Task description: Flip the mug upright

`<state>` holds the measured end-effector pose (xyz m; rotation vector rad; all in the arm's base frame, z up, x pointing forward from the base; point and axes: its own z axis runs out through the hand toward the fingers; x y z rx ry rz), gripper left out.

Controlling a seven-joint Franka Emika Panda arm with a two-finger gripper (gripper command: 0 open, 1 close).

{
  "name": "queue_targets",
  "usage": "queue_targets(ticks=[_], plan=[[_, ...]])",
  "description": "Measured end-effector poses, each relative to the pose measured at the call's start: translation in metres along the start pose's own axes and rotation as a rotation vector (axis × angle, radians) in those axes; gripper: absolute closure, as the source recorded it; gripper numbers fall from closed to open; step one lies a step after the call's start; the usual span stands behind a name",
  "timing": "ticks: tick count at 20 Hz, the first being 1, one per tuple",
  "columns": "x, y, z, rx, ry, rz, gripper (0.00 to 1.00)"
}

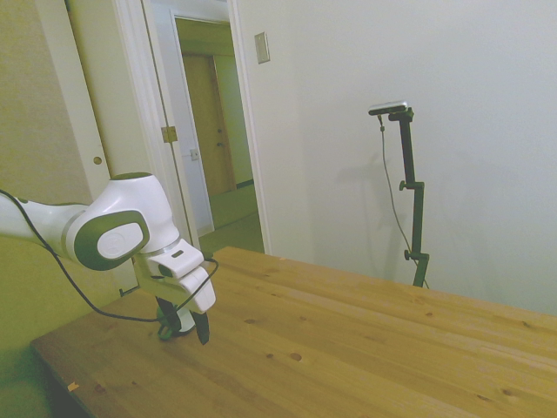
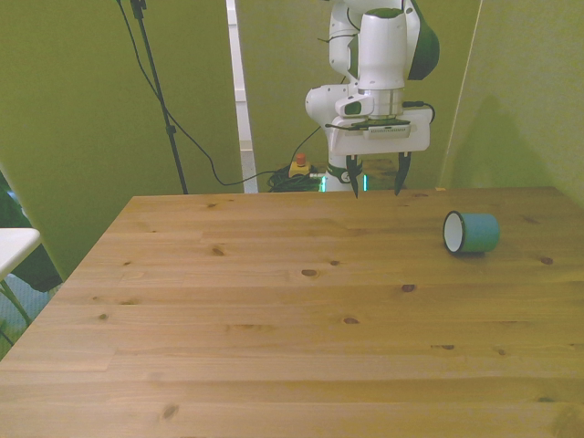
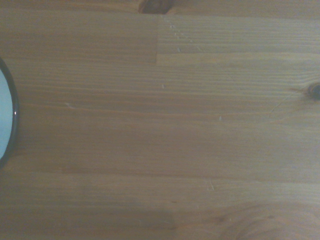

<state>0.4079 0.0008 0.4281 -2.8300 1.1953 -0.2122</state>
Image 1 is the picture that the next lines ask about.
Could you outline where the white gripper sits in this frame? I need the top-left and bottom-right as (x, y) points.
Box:
(133, 255), (218, 347)

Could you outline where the white open door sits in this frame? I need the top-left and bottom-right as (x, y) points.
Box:
(142, 0), (217, 239)

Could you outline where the brown wooden door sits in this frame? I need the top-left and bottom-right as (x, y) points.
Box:
(182, 52), (238, 196)

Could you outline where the white closet door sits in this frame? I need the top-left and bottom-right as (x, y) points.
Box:
(33, 0), (144, 206)

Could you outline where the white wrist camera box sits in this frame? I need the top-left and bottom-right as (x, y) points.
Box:
(149, 242), (206, 280)

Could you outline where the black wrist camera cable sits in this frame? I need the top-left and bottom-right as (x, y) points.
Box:
(0, 188), (220, 324)

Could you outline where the black camera stand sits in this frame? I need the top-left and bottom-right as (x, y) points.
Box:
(387, 108), (432, 289)

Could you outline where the white wall switch plate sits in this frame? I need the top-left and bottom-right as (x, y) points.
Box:
(253, 31), (271, 65)

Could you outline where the grey exterior camera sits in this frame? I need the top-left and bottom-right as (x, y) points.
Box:
(367, 100), (412, 117)

